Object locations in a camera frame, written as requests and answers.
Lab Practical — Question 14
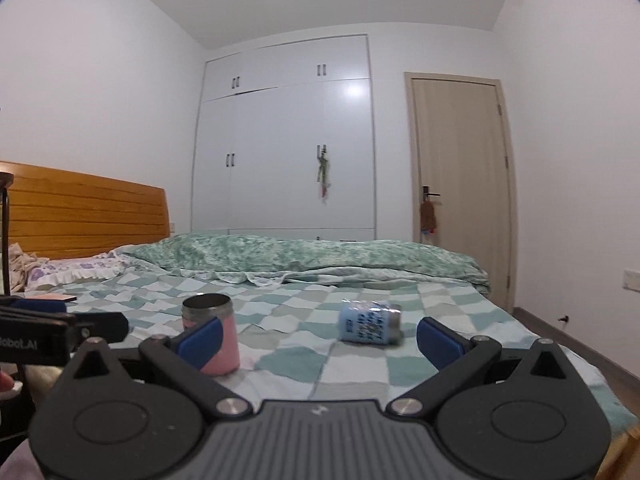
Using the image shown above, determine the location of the pink steel cup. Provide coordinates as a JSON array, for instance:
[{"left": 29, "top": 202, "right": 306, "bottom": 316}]
[{"left": 177, "top": 292, "right": 240, "bottom": 376}]

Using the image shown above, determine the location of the blue printed cup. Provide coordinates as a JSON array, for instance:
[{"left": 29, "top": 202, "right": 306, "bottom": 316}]
[{"left": 337, "top": 300, "right": 402, "bottom": 346}]

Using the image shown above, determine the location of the person's hand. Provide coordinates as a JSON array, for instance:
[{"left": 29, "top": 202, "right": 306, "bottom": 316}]
[{"left": 0, "top": 368, "right": 25, "bottom": 402}]

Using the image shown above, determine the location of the purple floral pillow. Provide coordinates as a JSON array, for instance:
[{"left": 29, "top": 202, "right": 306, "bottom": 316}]
[{"left": 25, "top": 252, "right": 128, "bottom": 292}]

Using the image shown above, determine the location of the checkered green bed blanket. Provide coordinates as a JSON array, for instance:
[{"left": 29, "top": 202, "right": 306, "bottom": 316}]
[{"left": 60, "top": 268, "right": 637, "bottom": 436}]

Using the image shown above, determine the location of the wooden headboard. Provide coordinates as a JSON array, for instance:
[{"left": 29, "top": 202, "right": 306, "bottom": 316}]
[{"left": 1, "top": 162, "right": 170, "bottom": 259}]

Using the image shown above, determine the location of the green floral duvet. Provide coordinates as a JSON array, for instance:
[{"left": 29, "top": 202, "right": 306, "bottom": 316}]
[{"left": 120, "top": 233, "right": 490, "bottom": 295}]

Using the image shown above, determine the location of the beige wooden door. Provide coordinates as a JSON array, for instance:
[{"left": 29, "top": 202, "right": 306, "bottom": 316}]
[{"left": 405, "top": 73, "right": 518, "bottom": 311}]

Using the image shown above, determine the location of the hanging ornament on wardrobe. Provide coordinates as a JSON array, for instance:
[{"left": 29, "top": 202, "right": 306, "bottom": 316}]
[{"left": 316, "top": 144, "right": 330, "bottom": 203}]

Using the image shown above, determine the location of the white wardrobe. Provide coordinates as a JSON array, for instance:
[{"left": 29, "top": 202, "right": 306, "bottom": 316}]
[{"left": 191, "top": 35, "right": 376, "bottom": 242}]

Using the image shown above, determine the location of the brown plush on door handle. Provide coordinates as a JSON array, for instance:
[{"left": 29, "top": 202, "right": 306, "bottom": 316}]
[{"left": 420, "top": 200, "right": 437, "bottom": 235}]

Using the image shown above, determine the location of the wall socket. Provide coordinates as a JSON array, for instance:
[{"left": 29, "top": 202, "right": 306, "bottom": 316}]
[{"left": 623, "top": 269, "right": 640, "bottom": 292}]

